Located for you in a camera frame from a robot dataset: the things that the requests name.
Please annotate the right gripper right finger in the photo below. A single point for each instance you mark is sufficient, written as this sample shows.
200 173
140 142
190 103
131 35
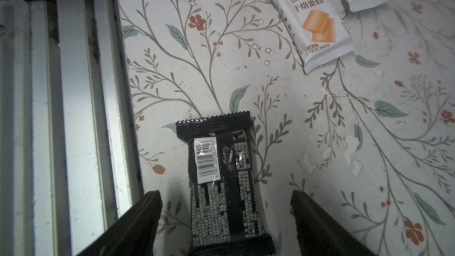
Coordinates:
319 234

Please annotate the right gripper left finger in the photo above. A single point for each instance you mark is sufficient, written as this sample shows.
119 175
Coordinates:
134 233

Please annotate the black cookie packet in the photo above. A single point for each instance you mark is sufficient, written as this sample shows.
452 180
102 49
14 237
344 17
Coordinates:
225 217

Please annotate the white cookie packet lower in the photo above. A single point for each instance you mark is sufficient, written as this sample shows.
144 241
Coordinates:
316 30

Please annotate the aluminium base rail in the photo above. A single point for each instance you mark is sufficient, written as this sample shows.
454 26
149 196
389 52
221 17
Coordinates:
68 167

